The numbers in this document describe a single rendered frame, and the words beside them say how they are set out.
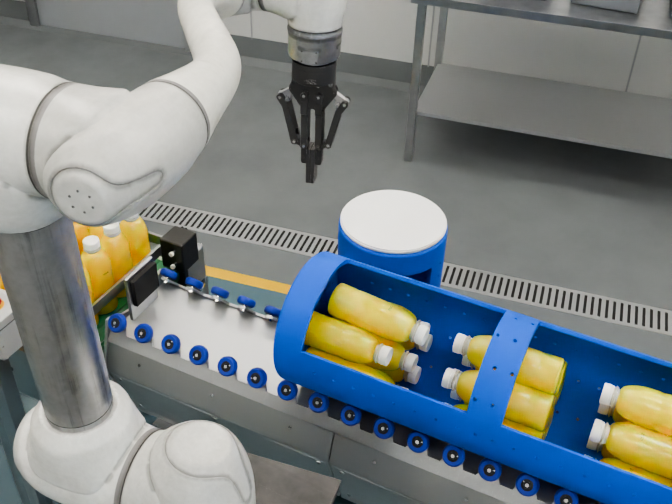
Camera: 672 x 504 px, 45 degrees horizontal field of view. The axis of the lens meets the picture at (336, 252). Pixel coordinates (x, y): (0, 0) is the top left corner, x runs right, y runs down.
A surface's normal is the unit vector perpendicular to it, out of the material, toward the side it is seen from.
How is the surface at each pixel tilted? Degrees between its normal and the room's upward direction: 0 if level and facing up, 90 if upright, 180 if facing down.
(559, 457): 82
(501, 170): 0
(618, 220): 0
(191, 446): 8
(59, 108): 23
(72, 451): 58
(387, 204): 0
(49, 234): 92
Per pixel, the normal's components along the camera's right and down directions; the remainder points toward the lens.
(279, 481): 0.06, -0.83
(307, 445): -0.41, 0.24
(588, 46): -0.31, 0.58
